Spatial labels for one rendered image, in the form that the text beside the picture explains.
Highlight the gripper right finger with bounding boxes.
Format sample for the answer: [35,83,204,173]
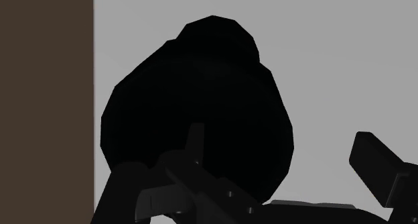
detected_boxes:
[348,130,418,224]

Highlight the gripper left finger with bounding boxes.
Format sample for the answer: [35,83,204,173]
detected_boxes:
[90,123,263,224]

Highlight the large black rounded object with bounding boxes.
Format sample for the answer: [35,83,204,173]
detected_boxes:
[100,15,295,205]

